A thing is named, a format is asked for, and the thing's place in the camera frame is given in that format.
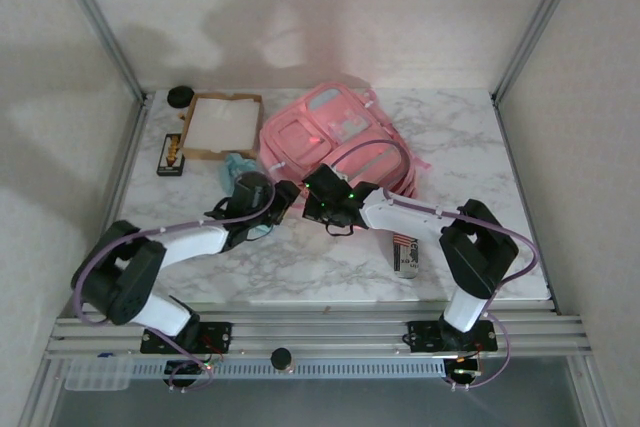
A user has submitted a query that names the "light blue pencil pouch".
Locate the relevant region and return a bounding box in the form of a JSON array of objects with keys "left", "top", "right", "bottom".
[{"left": 217, "top": 152, "right": 277, "bottom": 242}]

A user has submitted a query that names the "pink school backpack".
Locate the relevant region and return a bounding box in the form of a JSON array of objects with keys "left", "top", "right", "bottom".
[{"left": 257, "top": 80, "right": 432, "bottom": 201}]

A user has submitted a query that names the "flag print white can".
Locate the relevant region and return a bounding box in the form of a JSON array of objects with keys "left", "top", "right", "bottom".
[{"left": 392, "top": 231, "right": 424, "bottom": 281}]

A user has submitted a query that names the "brown cardboard tray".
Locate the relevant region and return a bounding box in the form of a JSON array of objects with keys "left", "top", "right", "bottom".
[{"left": 180, "top": 91, "right": 265, "bottom": 161}]

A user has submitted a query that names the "white paper sheet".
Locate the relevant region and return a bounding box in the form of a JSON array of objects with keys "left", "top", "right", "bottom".
[{"left": 187, "top": 98, "right": 261, "bottom": 153}]

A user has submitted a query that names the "black drill bit card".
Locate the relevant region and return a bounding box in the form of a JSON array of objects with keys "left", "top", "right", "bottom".
[{"left": 156, "top": 132, "right": 187, "bottom": 177}]

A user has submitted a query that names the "black round cap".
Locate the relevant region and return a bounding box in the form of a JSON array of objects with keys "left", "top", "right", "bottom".
[{"left": 167, "top": 86, "right": 194, "bottom": 109}]

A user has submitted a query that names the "black round knob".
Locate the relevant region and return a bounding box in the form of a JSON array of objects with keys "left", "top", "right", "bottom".
[{"left": 269, "top": 346, "right": 294, "bottom": 373}]

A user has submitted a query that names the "black controller board with LEDs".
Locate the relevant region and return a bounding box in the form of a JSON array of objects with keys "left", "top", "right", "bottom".
[
  {"left": 167, "top": 359, "right": 216, "bottom": 391},
  {"left": 444, "top": 354, "right": 484, "bottom": 388}
]

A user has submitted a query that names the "clear plastic organizer box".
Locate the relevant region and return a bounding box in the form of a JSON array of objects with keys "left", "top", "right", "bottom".
[{"left": 63, "top": 357, "right": 135, "bottom": 392}]

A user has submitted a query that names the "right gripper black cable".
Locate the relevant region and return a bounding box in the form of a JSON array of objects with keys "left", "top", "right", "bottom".
[{"left": 324, "top": 219, "right": 355, "bottom": 239}]

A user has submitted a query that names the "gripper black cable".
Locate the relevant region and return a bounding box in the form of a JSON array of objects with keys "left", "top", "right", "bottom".
[
  {"left": 324, "top": 219, "right": 355, "bottom": 239},
  {"left": 203, "top": 195, "right": 236, "bottom": 221}
]

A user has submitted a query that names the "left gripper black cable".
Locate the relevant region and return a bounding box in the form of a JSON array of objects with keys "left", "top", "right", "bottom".
[{"left": 203, "top": 195, "right": 236, "bottom": 221}]

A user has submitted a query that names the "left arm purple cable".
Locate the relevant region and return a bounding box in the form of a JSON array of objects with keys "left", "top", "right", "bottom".
[{"left": 72, "top": 186, "right": 277, "bottom": 393}]

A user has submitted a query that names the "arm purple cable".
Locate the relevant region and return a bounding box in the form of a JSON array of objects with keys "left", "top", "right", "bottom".
[
  {"left": 329, "top": 139, "right": 542, "bottom": 392},
  {"left": 72, "top": 186, "right": 277, "bottom": 393}
]

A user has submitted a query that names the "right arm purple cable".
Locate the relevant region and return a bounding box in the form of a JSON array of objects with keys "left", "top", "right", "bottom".
[{"left": 329, "top": 139, "right": 542, "bottom": 392}]

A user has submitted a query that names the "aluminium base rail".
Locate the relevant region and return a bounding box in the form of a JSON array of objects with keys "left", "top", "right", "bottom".
[{"left": 42, "top": 296, "right": 594, "bottom": 363}]

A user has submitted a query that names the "grey slotted cable duct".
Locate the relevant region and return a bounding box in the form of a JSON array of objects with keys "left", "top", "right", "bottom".
[{"left": 127, "top": 359, "right": 446, "bottom": 379}]

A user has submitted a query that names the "aluminium frame post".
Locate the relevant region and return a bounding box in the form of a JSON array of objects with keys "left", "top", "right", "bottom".
[
  {"left": 47, "top": 0, "right": 149, "bottom": 103},
  {"left": 492, "top": 0, "right": 594, "bottom": 101}
]

